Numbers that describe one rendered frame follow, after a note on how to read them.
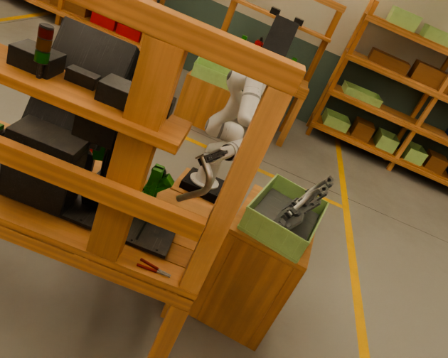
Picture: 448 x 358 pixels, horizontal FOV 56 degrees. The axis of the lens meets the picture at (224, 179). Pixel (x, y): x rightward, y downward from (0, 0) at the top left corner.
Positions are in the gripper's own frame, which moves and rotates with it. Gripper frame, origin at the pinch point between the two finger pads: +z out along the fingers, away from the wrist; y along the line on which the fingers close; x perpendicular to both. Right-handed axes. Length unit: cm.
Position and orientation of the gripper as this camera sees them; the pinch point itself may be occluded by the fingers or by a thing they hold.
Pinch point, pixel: (205, 160)
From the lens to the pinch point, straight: 176.6
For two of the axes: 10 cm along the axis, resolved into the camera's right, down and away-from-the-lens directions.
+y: 6.9, -2.9, -6.6
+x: 3.8, 9.2, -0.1
